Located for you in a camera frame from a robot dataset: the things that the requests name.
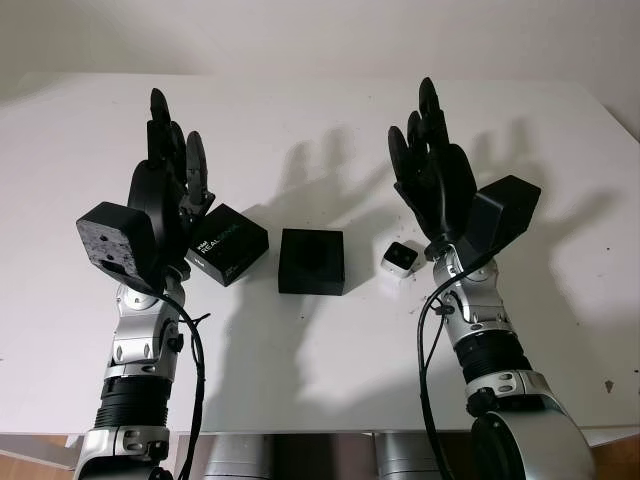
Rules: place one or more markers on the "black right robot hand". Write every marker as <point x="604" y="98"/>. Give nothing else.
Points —
<point x="440" y="185"/>

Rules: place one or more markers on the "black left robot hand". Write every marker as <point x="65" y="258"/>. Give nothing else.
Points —
<point x="152" y="200"/>

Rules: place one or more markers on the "small silver camera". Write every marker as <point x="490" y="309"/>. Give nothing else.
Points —
<point x="399" y="260"/>

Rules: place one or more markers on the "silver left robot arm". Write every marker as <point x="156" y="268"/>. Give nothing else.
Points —
<point x="132" y="350"/>

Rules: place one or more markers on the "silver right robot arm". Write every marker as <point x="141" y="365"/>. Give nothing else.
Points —
<point x="490" y="330"/>

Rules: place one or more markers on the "black RealSense box lid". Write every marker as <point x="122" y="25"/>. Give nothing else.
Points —
<point x="225" y="245"/>

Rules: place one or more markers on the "black box with foam insert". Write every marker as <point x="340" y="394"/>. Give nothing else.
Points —
<point x="311" y="262"/>

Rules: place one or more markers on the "grey robot leg cylinder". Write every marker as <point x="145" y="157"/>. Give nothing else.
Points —
<point x="240" y="457"/>
<point x="405" y="457"/>

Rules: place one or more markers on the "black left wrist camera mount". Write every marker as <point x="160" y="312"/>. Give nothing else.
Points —
<point x="117" y="240"/>

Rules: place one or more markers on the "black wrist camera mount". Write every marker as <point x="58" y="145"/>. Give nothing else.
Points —
<point x="505" y="210"/>
<point x="117" y="240"/>

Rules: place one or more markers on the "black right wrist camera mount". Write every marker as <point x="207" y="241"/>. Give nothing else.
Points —
<point x="505" y="210"/>

